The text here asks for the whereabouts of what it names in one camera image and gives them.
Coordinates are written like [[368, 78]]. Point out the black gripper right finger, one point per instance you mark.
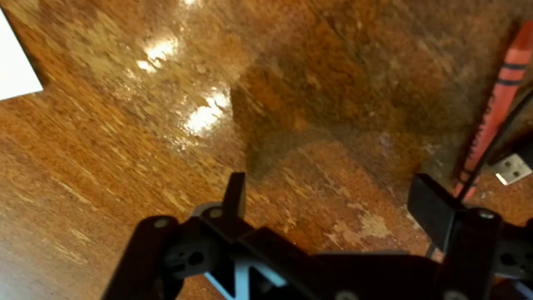
[[473, 243]]

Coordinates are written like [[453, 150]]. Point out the white paper napkin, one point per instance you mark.
[[14, 66]]

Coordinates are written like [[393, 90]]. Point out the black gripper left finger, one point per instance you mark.
[[151, 250]]

